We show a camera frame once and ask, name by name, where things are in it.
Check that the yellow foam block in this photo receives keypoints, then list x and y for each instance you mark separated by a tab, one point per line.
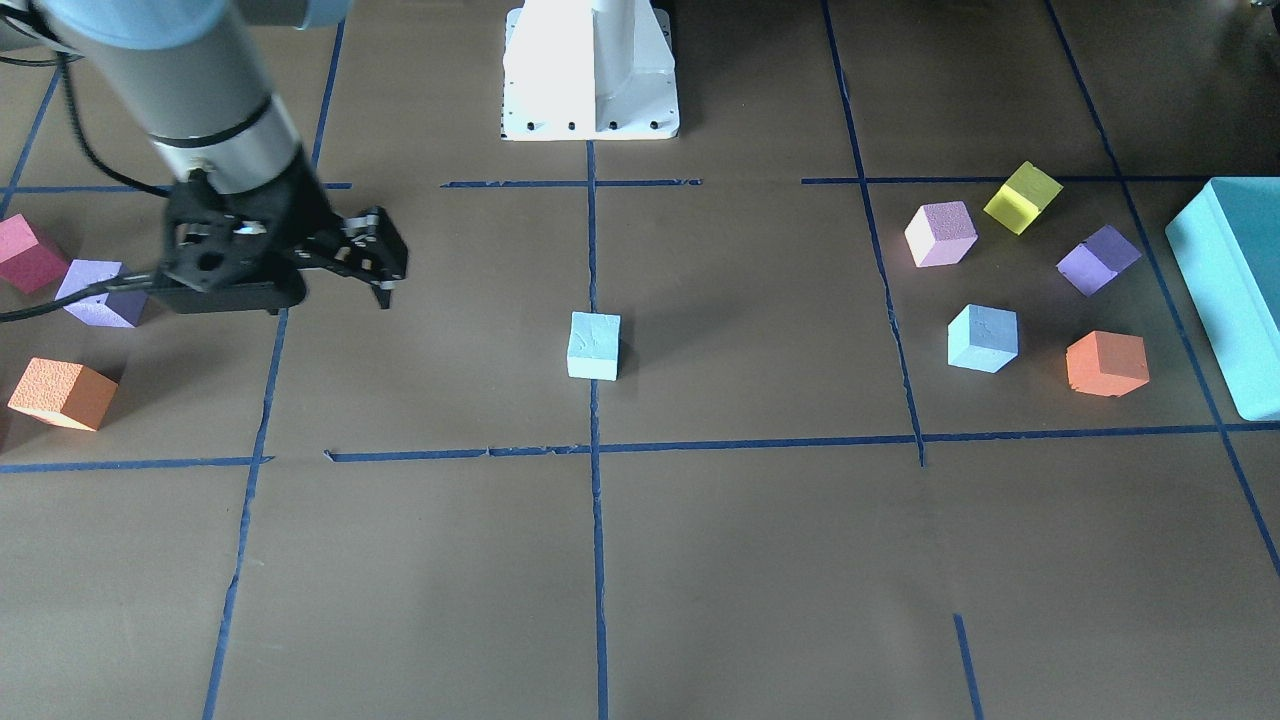
1022	198

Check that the orange foam block far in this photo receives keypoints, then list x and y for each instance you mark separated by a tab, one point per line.
1107	364

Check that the orange foam block near tray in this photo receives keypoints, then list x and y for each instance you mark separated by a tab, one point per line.
66	395

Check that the purple foam block near tray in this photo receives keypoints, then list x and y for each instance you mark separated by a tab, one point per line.
117	309

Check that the light pink foam block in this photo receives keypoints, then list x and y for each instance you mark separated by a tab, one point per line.
940	233

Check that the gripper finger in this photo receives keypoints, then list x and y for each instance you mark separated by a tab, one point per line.
381	264
371	230

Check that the purple foam block far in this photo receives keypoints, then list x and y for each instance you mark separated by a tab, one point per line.
1098	260

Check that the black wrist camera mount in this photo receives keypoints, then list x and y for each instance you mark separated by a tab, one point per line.
267	283

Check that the white pillar with base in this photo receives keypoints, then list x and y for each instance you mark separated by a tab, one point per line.
589	71

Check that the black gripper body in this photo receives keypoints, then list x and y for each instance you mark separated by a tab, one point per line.
308	222

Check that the blue plastic bin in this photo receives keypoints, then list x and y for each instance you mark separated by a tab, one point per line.
1226	244

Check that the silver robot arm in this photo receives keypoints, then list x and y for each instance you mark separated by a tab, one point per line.
193	78

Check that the light blue foam block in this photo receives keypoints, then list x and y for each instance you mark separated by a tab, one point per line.
593	348
984	339

